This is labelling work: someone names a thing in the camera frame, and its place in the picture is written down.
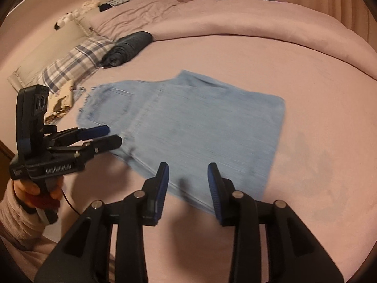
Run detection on light blue denim pants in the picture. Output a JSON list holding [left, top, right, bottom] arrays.
[[77, 71, 285, 213]]

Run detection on pink sleeved left forearm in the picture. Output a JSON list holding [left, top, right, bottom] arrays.
[[1, 180, 56, 281]]

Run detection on person left hand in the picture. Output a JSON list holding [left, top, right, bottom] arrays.
[[13, 176, 64, 210]]

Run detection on beige patterned cloth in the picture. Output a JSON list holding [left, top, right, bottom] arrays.
[[44, 80, 74, 125]]

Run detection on cream headboard cushion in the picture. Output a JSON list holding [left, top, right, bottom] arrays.
[[7, 21, 88, 91]]

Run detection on pink bed sheet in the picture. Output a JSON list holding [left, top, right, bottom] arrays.
[[61, 36, 376, 282]]

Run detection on folded dark blue garment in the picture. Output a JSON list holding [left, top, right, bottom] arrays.
[[100, 31, 153, 68]]

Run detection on plush toy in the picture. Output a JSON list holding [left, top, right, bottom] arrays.
[[54, 0, 100, 31]]

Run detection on pink duvet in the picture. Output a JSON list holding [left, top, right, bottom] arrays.
[[90, 0, 376, 79]]

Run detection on black cable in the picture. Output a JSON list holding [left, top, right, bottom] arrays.
[[61, 189, 85, 216]]

